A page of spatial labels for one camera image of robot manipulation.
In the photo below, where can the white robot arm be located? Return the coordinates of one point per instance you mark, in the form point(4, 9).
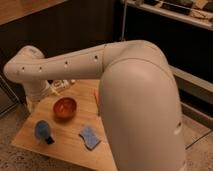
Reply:
point(138, 98)

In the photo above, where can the metal vertical pole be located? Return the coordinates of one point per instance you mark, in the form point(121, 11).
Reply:
point(124, 20)

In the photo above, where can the orange carrot toy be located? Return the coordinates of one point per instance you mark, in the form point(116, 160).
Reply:
point(96, 95)

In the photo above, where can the wall shelf with items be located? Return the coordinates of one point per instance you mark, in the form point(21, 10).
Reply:
point(191, 12)

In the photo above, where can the grey metal rail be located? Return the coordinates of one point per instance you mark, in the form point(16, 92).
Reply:
point(193, 85)

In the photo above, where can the blue sponge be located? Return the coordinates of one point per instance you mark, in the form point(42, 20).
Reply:
point(89, 137)

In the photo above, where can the red bowl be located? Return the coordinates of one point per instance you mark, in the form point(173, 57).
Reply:
point(65, 108)

